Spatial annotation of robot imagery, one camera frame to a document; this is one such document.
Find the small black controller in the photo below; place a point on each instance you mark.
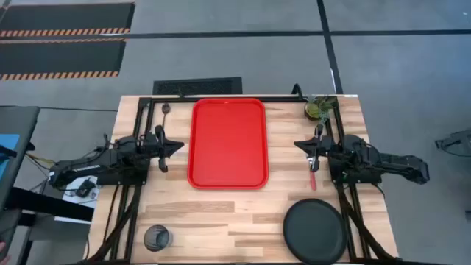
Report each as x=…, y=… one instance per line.
x=85, y=187

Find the grey side desk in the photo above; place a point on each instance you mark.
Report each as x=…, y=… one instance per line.
x=18, y=121

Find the person's hand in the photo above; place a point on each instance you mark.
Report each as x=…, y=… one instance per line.
x=4, y=260

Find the dark metal spoon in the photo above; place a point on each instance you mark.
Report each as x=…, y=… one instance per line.
x=165, y=108

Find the black round plate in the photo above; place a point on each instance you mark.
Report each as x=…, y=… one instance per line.
x=314, y=232

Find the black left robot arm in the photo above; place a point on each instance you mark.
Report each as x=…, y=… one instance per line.
x=92, y=165

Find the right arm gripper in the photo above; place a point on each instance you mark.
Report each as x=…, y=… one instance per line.
x=318, y=147

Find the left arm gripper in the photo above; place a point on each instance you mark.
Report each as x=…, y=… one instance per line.
x=161, y=147

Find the small potted green plant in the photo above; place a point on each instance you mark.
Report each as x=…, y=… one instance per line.
x=313, y=109

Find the black perforated floor mat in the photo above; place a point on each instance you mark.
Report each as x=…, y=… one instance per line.
x=197, y=86

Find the white paper sheet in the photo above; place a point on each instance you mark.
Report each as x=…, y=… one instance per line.
x=70, y=195

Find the red plastic tray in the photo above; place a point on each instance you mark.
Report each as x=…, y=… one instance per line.
x=228, y=143

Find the blue sheet on desk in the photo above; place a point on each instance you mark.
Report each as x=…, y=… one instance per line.
x=7, y=147

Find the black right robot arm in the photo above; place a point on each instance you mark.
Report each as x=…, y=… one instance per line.
x=397, y=167

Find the clear ribbed glass cup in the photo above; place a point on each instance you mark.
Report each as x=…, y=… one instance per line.
x=158, y=238

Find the black side bench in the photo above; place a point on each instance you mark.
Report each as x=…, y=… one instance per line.
x=51, y=206

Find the black hazard-striped floor mat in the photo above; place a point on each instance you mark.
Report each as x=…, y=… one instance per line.
x=66, y=16
x=59, y=57

